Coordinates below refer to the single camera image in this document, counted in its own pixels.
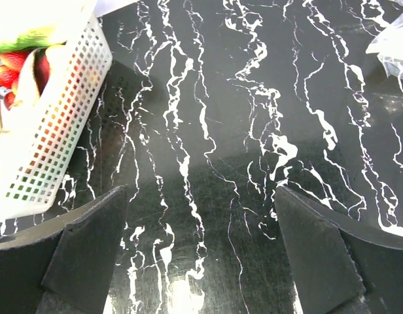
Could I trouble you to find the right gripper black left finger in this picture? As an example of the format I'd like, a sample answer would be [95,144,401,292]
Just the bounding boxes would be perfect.
[0,186,128,313]

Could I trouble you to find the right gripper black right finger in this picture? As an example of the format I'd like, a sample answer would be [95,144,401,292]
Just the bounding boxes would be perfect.
[274,186,403,313]

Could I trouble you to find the white perforated plastic basket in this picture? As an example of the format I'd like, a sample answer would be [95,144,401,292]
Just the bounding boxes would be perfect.
[0,1,113,221]

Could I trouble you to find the red cherry tomato bunch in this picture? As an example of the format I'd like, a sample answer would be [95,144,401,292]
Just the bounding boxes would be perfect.
[0,50,31,110]

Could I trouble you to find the green white napa cabbage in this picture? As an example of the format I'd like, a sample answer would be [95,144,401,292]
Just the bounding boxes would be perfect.
[0,26,69,53]

